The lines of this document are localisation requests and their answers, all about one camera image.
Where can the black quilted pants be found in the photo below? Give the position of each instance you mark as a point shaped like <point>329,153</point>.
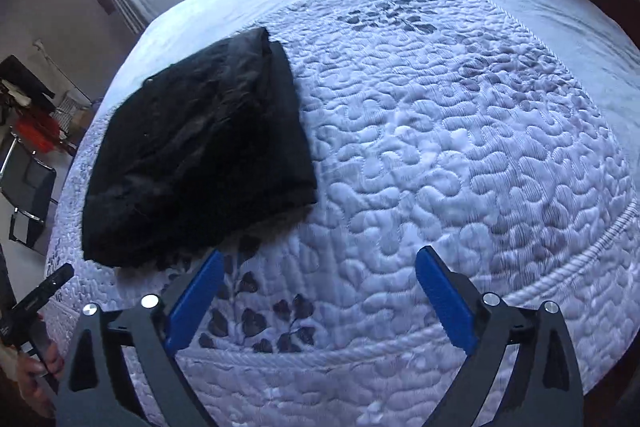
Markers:
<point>205,148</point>

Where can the light blue bed sheet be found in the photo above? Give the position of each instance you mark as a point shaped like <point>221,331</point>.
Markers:
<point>592,46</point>

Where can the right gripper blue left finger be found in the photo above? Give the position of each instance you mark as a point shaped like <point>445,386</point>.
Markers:
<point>97,390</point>

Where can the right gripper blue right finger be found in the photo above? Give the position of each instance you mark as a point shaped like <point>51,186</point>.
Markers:
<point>544,388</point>

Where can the coat rack with clothes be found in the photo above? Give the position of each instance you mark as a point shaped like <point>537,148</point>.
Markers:
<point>28,97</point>

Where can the person left hand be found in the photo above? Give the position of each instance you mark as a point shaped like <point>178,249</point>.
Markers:
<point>24,369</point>

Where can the black metal chair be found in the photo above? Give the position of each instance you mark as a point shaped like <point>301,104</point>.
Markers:
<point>27,183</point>

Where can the lavender quilted bedspread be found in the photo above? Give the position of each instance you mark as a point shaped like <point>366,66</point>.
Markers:
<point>443,122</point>

